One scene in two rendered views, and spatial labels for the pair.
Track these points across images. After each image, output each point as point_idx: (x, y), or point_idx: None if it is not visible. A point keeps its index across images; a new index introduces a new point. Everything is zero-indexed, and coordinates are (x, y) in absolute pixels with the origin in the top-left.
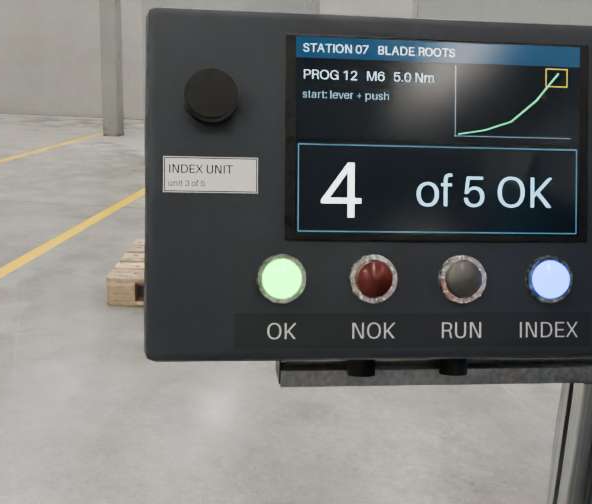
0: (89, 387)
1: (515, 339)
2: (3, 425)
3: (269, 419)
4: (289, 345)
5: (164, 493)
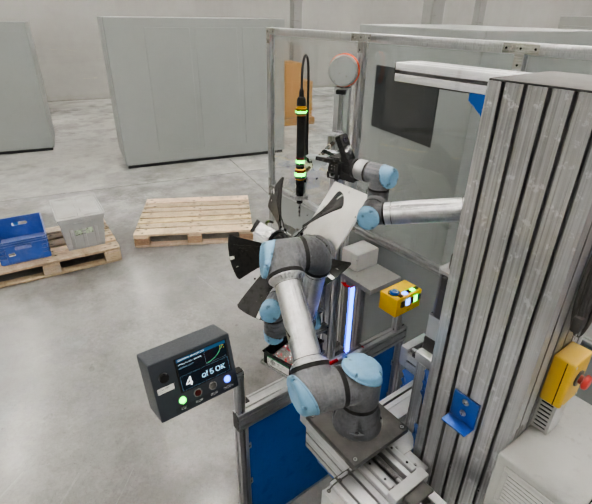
0: None
1: (223, 390)
2: None
3: (107, 336)
4: (186, 409)
5: (73, 391)
